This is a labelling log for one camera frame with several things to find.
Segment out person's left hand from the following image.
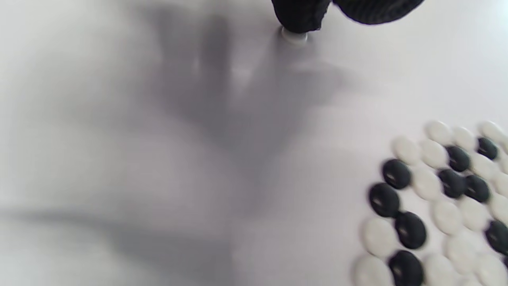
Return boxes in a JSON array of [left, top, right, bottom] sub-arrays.
[[271, 0, 425, 34]]

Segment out round white go stone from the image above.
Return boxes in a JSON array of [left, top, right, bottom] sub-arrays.
[[281, 27, 308, 45]]

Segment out pile of mixed go stones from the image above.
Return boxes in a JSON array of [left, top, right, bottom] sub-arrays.
[[353, 120, 508, 286]]

